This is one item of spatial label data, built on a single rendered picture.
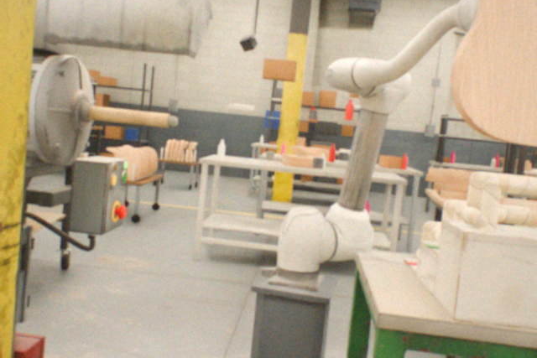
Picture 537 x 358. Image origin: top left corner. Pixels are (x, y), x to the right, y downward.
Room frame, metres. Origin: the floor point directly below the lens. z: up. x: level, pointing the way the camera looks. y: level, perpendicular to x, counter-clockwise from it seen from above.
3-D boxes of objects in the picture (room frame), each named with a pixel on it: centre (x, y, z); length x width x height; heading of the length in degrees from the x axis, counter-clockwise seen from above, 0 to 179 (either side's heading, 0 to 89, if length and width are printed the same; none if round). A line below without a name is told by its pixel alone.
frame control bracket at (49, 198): (1.50, 0.55, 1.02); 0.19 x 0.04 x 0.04; 176
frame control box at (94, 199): (1.55, 0.54, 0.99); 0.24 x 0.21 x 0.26; 86
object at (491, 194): (1.07, -0.43, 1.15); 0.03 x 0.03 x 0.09
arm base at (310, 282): (2.02, -0.12, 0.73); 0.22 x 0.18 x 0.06; 78
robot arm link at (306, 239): (2.02, -0.15, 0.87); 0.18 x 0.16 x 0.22; 122
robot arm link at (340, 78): (1.94, -0.24, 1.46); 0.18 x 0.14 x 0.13; 32
